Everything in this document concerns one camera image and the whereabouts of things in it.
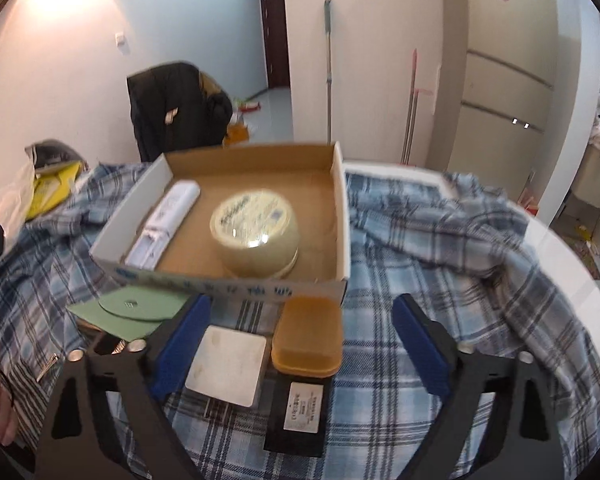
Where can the round cream tin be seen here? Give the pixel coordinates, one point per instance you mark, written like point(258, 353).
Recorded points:
point(255, 235)

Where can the beige refrigerator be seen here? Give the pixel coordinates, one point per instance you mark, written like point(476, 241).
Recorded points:
point(500, 85)

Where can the clear plastic bag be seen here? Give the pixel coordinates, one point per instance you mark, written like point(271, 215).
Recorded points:
point(7, 205)

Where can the orange cardboard box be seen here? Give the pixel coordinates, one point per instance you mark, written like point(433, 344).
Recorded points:
point(240, 134)

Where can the orange plastic case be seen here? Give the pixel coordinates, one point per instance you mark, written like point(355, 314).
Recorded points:
point(307, 335)

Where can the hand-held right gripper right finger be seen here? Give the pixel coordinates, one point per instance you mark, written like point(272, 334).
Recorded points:
point(420, 340)

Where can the black box with white label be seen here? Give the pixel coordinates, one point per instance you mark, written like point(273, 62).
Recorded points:
point(300, 425)

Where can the black jacket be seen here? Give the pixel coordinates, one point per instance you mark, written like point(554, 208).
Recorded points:
point(175, 105)

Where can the blue plaid shirt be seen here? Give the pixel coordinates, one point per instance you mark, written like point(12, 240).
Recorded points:
point(430, 240)

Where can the white tube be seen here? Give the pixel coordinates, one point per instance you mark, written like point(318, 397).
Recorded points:
point(167, 220)

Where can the red and green package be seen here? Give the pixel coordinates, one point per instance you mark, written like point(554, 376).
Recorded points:
point(247, 105)

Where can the beige cabinet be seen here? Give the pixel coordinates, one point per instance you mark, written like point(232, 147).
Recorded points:
point(597, 175)

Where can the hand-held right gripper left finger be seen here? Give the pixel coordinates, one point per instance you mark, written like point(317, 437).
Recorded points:
point(180, 345)

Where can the yellow bag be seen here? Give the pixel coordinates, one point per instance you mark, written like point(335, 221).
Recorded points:
point(52, 187)

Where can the wooden chair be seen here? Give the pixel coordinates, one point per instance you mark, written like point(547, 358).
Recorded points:
point(209, 85)

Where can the green paper disc sleeve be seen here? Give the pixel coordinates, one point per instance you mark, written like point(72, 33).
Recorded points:
point(92, 312)

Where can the grey crumpled bag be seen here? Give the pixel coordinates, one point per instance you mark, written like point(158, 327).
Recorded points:
point(50, 151)

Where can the pink broom and dustpan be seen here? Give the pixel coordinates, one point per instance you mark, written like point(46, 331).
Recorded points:
point(411, 110)

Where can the white square adapter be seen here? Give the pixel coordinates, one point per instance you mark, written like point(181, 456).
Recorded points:
point(227, 365)

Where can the dark brown door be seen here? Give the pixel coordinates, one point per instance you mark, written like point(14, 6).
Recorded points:
point(276, 35)

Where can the white wall switch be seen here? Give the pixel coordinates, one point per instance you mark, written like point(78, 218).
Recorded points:
point(122, 43)

